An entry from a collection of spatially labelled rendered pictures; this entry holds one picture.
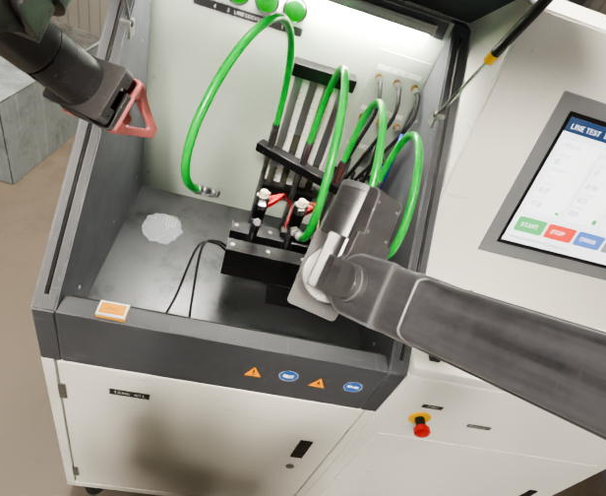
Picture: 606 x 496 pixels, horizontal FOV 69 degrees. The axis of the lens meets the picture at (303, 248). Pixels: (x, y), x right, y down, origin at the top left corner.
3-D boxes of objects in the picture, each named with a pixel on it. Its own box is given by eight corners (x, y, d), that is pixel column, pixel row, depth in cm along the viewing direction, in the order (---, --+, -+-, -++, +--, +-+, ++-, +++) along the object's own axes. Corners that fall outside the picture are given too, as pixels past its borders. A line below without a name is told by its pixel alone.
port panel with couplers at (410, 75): (333, 170, 115) (380, 52, 94) (333, 163, 117) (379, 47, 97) (380, 183, 117) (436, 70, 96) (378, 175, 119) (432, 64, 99)
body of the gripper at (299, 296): (364, 247, 57) (373, 244, 49) (333, 321, 56) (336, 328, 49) (318, 227, 57) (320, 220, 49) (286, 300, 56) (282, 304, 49)
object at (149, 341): (62, 361, 86) (54, 312, 76) (71, 341, 89) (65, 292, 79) (359, 409, 97) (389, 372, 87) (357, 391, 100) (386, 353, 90)
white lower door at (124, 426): (74, 484, 131) (52, 363, 86) (77, 475, 133) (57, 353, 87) (285, 509, 142) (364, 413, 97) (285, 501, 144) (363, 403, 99)
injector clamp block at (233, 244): (214, 293, 104) (225, 248, 93) (221, 263, 111) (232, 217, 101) (351, 320, 110) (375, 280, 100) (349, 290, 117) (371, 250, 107)
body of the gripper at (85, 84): (82, 58, 53) (27, 12, 46) (139, 79, 49) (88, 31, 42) (54, 104, 52) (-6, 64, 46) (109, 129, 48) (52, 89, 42)
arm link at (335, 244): (292, 289, 43) (345, 313, 43) (321, 225, 44) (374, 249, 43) (294, 286, 50) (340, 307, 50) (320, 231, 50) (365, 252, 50)
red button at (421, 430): (406, 438, 97) (416, 427, 94) (403, 420, 100) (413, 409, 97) (427, 441, 98) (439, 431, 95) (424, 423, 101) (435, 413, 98)
